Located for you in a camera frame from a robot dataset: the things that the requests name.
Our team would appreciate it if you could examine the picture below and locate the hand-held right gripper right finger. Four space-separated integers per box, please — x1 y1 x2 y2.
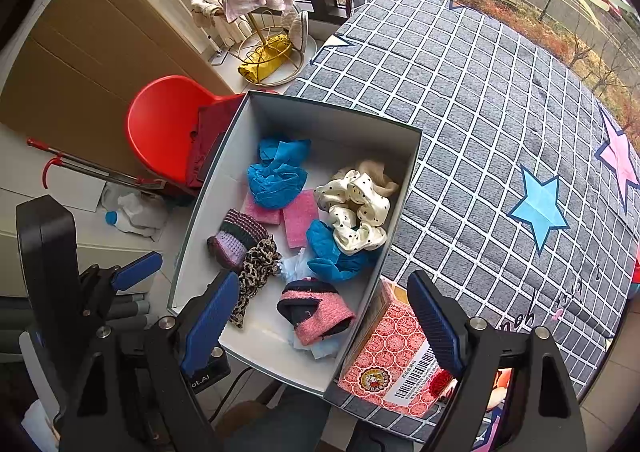
406 271 587 452

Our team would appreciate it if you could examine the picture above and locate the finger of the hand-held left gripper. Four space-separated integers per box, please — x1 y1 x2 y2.
77 251 164 319

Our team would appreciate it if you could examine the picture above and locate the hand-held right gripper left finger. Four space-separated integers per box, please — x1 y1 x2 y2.
59 271 242 452

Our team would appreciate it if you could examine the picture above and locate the leopard print scrunchie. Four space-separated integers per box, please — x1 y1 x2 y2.
229 233 284 329

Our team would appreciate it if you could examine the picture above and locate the purple striped knit sock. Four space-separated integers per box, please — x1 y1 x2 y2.
206 209 269 270

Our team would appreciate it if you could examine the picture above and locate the pink knit sock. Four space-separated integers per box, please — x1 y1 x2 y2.
276 279 357 346

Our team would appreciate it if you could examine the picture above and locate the pink sponge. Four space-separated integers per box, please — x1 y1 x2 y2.
281 192 321 249
241 192 285 226

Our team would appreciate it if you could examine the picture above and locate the cream polka-dot scrunchie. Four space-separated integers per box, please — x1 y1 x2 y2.
313 171 392 253

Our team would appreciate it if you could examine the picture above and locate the beige sock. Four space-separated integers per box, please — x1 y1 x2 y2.
352 159 402 196

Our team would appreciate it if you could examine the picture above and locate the white cardboard box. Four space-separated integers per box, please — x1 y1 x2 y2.
166 90 423 400

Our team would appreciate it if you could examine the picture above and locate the white bottle with blue cap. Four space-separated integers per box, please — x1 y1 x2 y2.
104 209 133 233

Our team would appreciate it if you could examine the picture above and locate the pink patterned carton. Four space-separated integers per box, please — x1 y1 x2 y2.
337 277 458 417

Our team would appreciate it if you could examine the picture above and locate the white plastic bag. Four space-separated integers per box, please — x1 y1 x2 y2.
101 181 167 239

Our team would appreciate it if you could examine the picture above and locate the red and silver pole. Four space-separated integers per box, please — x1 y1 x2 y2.
26 137 168 193

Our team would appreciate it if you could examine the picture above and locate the red plastic chair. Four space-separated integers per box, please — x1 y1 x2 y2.
125 75 247 195

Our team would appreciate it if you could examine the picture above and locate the dark red cloth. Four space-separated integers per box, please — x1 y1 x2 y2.
186 93 247 189

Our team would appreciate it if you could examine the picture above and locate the brown wooden cabinet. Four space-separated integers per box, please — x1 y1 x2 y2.
0 0 241 178

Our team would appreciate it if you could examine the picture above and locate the checkered star-print blanket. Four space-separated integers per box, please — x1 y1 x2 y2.
282 0 640 443

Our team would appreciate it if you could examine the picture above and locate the yellow cloth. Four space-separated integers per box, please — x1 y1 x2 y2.
237 34 293 82

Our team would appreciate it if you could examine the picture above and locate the beige towel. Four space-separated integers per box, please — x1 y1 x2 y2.
189 0 226 28

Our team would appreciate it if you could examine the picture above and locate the white round tray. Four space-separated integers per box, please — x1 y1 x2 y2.
235 32 318 87

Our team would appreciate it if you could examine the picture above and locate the grey white cloth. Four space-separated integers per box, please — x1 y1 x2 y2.
280 7 310 49

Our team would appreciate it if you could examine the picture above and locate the gold wire rack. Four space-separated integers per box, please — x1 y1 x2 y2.
215 0 311 83

